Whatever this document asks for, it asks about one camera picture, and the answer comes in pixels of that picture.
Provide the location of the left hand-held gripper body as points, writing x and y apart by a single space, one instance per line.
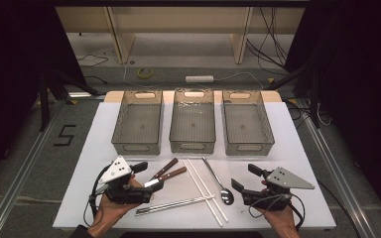
117 172

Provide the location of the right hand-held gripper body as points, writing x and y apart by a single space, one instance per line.
278 180

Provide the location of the metal spoon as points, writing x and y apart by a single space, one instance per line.
227 196

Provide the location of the silver metal chopstick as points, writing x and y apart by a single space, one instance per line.
175 203
165 208

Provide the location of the smoked clear plastic bin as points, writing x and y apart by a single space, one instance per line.
191 125
139 122
246 125

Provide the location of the person's left hand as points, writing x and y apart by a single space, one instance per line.
112 213

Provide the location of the person's right hand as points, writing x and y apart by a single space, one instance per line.
282 221

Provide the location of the short silver metal bar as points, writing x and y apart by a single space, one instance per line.
79 95

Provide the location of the black metal stand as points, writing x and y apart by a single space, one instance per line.
315 99
44 99

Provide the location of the yellow tape roll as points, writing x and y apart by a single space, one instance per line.
139 73

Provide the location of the white power strip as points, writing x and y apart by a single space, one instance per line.
198 79

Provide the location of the beige wooden shelf unit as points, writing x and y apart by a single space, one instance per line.
119 33

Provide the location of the black curtain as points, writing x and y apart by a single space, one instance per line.
360 66
10 66

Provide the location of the black overhead bar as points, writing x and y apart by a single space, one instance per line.
178 3

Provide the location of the metal floor rail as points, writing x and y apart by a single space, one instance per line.
336 173
21 173

